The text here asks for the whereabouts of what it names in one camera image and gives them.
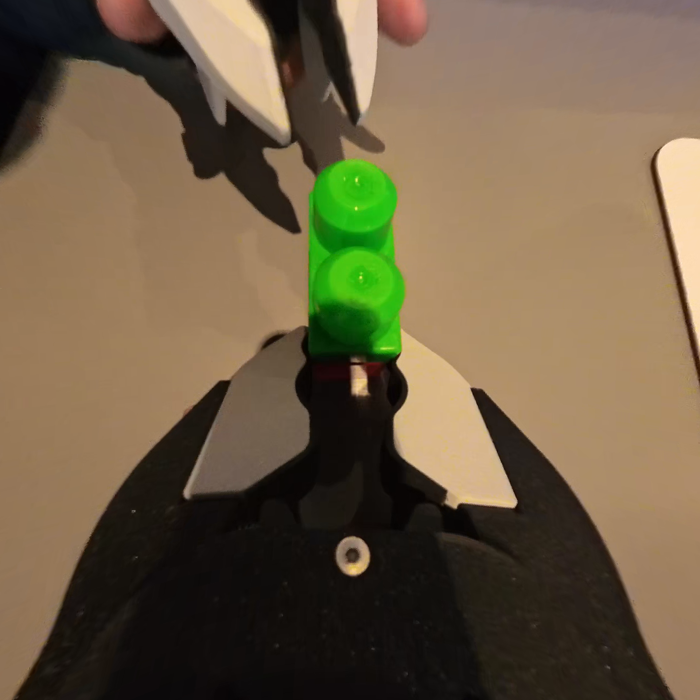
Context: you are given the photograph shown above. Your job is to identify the person's left hand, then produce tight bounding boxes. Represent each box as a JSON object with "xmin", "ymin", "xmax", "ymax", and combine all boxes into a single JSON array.
[{"xmin": 98, "ymin": 0, "xmax": 428, "ymax": 46}]

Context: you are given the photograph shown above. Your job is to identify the red single-stud block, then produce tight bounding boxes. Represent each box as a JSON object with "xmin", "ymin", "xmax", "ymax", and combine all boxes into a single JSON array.
[{"xmin": 313, "ymin": 361, "xmax": 385, "ymax": 382}]

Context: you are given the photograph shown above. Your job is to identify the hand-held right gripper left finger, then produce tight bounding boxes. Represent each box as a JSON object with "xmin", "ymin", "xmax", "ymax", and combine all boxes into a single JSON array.
[{"xmin": 182, "ymin": 327, "xmax": 314, "ymax": 501}]

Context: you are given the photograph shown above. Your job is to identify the green two-stud block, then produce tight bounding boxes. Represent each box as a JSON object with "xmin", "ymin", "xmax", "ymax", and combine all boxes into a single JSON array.
[{"xmin": 306, "ymin": 159, "xmax": 407, "ymax": 363}]

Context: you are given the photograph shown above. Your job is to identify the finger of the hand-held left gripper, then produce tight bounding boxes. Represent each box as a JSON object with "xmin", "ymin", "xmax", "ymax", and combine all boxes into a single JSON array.
[
  {"xmin": 330, "ymin": 0, "xmax": 379, "ymax": 125},
  {"xmin": 148, "ymin": 0, "xmax": 294, "ymax": 147}
]

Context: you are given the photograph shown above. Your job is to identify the person's left forearm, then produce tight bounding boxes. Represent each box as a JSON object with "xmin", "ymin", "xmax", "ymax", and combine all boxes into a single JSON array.
[{"xmin": 0, "ymin": 0, "xmax": 110, "ymax": 159}]

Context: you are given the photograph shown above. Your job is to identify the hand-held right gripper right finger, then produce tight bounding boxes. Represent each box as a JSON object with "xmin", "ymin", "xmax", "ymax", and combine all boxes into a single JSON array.
[{"xmin": 383, "ymin": 328, "xmax": 518, "ymax": 510}]

